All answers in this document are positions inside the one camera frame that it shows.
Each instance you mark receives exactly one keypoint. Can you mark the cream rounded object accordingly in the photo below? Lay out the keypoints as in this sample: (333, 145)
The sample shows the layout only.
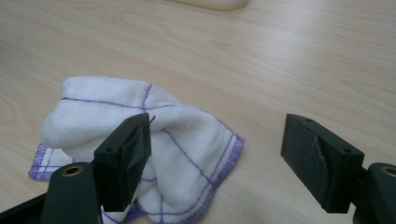
(218, 3)

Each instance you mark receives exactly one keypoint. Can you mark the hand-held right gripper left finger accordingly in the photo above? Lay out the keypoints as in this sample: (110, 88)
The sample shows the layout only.
(120, 161)

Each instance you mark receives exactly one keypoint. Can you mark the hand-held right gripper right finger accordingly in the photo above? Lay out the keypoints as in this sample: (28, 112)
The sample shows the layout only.
(314, 158)

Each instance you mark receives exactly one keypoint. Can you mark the white cloth with purple lines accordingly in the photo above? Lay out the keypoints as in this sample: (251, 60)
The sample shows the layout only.
(93, 123)

